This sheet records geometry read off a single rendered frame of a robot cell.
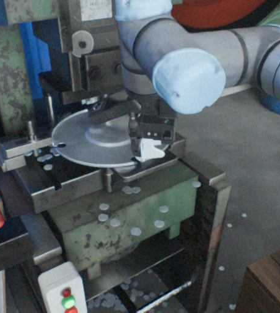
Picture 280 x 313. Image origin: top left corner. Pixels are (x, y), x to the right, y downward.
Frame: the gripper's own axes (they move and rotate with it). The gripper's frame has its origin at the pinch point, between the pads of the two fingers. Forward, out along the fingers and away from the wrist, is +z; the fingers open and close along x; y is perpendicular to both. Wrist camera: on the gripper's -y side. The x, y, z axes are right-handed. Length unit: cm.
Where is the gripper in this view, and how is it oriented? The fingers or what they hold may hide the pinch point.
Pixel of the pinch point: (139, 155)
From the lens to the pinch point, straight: 71.1
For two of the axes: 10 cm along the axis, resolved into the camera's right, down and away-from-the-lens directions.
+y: 9.9, 0.9, -1.3
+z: 0.5, 6.1, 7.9
